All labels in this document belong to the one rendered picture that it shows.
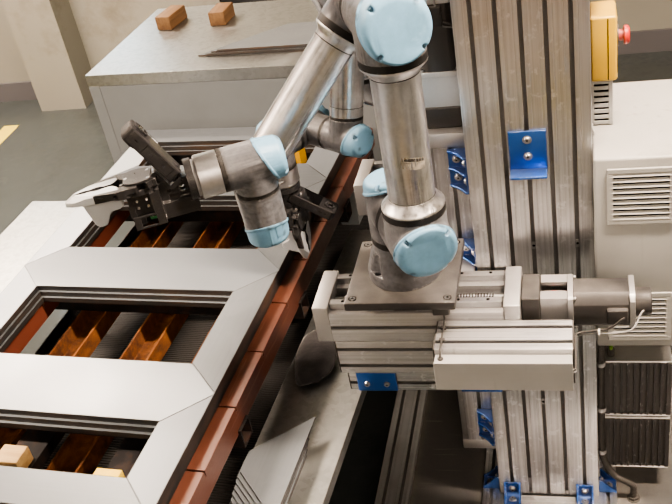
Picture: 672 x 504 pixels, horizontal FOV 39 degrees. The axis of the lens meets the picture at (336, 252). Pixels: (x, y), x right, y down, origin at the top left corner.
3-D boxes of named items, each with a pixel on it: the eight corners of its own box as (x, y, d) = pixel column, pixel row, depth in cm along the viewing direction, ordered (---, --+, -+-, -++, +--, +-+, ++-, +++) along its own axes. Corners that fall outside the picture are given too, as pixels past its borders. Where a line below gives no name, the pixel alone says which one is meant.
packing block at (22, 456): (-2, 473, 202) (-9, 460, 200) (10, 456, 206) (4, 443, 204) (22, 476, 200) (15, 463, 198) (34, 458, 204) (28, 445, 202)
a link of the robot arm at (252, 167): (293, 187, 158) (283, 142, 153) (230, 205, 156) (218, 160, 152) (284, 167, 164) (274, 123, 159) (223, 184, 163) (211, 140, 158)
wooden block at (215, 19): (226, 25, 333) (222, 11, 330) (210, 26, 334) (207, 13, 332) (235, 14, 340) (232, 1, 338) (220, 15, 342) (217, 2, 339)
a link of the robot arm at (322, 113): (348, 137, 218) (315, 158, 212) (314, 128, 225) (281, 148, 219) (342, 107, 214) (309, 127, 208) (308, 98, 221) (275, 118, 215)
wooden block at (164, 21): (171, 30, 338) (168, 16, 335) (157, 30, 340) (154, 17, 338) (187, 17, 347) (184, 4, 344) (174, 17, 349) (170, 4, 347)
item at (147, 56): (88, 86, 317) (84, 75, 315) (160, 18, 364) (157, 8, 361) (473, 68, 277) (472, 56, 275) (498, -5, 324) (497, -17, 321)
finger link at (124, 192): (95, 208, 150) (149, 193, 151) (92, 199, 149) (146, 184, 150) (95, 198, 154) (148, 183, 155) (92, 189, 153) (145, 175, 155)
